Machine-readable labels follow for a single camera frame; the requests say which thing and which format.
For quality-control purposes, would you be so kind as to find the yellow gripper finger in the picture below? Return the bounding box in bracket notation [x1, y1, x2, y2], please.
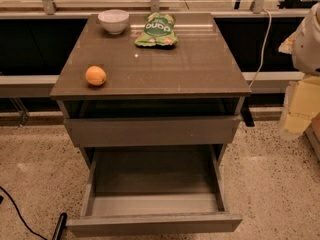
[279, 76, 320, 140]

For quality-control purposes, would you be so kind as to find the orange fruit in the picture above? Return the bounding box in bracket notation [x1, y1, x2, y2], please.
[85, 66, 107, 86]

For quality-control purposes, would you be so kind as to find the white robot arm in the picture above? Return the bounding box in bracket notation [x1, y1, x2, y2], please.
[279, 3, 320, 140]

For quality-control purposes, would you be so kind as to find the grey drawer cabinet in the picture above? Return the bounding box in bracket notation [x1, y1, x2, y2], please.
[51, 13, 250, 160]

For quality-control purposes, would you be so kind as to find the open grey middle drawer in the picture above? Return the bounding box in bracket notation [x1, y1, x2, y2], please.
[67, 145, 242, 237]

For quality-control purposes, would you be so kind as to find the closed grey top drawer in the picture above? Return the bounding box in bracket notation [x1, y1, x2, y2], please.
[65, 116, 241, 147]

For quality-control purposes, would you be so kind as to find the cardboard box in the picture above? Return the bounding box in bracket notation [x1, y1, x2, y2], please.
[305, 117, 320, 161]

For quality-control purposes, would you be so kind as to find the green snack bag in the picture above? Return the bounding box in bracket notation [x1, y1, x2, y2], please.
[135, 12, 178, 47]

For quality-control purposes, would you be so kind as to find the white ceramic bowl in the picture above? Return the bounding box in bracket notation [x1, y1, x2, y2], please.
[98, 9, 129, 35]

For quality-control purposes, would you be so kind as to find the black floor object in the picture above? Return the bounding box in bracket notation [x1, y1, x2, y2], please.
[52, 213, 67, 240]

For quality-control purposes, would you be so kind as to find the white cable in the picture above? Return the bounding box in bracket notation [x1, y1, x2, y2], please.
[248, 7, 273, 89]

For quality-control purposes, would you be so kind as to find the black floor cable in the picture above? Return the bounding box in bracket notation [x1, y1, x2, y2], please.
[0, 185, 49, 240]

